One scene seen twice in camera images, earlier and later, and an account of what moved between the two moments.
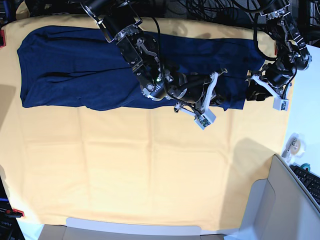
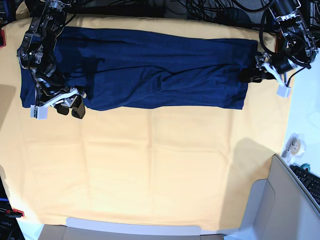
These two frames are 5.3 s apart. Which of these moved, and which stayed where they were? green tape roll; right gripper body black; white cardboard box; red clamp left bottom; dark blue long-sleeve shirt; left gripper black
Moved: left gripper black; right gripper body black
Stayed: red clamp left bottom; green tape roll; dark blue long-sleeve shirt; white cardboard box
